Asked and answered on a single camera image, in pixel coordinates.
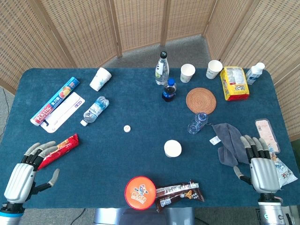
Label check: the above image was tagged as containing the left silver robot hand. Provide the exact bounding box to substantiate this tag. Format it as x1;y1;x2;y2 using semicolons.
4;140;60;204

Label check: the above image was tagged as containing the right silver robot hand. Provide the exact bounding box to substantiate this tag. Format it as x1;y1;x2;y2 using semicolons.
233;135;282;194

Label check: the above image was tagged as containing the clear plastic bottle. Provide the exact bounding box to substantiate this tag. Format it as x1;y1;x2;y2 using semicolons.
187;112;209;135

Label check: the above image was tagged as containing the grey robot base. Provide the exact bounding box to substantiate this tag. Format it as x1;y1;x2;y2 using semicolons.
93;207;195;225

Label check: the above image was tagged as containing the green flower paper cup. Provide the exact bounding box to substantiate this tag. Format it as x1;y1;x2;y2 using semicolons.
180;63;196;83
164;139;182;158

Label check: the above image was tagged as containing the small white capped bottle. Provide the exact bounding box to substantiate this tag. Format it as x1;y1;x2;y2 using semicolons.
245;62;266;85

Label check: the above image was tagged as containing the capped blue label water bottle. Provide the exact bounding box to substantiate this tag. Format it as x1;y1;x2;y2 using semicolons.
80;95;110;127

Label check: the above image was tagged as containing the blue logo paper cup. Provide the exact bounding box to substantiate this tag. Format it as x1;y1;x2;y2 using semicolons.
206;60;223;80

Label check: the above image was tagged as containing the small cola bottle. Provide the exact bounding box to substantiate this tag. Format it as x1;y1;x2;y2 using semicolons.
161;78;177;103

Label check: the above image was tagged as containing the blue flower paper cup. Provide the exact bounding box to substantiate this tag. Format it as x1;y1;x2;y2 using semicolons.
89;67;112;92

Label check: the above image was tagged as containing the clear lime soda bottle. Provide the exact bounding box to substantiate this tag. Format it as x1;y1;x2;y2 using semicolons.
155;51;170;86

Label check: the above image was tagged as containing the clear candy bag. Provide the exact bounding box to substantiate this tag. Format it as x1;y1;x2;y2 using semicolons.
269;150;298;189

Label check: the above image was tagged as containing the pink blister pack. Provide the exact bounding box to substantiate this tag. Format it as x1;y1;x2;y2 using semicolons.
255;118;281;154

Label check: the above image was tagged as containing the grey cloth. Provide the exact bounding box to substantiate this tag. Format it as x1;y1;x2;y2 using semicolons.
210;122;249;167

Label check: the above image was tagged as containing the red biscuit packet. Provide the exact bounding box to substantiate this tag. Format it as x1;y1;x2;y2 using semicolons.
37;133;80;171

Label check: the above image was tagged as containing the white toothbrush package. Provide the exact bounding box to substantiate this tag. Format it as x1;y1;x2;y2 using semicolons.
40;91;85;134

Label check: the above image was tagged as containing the blue plastic wrap box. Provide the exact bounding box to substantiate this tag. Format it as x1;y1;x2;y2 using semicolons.
30;76;80;127

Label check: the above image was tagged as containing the brown snack bag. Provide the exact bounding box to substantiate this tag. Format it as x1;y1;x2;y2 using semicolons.
155;180;205;213

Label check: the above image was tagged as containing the yellow snack bag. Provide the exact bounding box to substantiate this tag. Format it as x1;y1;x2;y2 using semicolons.
219;66;250;101

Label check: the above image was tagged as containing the round woven coaster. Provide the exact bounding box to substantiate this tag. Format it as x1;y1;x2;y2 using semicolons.
186;87;217;115

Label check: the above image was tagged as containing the orange round lid container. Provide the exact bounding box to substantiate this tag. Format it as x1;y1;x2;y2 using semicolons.
124;176;157;210

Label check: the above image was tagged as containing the bamboo folding screen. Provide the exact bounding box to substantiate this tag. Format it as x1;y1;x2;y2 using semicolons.
0;0;300;141

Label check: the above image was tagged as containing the black floor cable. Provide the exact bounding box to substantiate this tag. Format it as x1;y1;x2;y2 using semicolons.
0;86;11;139

